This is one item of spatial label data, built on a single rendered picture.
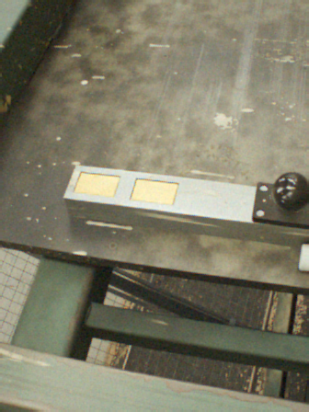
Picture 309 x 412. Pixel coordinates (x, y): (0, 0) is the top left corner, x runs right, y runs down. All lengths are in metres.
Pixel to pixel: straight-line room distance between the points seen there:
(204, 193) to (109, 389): 0.25
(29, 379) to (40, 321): 0.13
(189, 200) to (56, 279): 0.19
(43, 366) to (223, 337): 0.22
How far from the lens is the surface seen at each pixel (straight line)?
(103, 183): 0.67
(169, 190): 0.65
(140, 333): 0.67
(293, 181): 0.51
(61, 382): 0.55
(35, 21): 0.91
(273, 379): 1.72
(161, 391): 0.53
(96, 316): 0.69
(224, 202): 0.64
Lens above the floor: 1.77
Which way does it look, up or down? 17 degrees down
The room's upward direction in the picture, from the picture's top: 63 degrees counter-clockwise
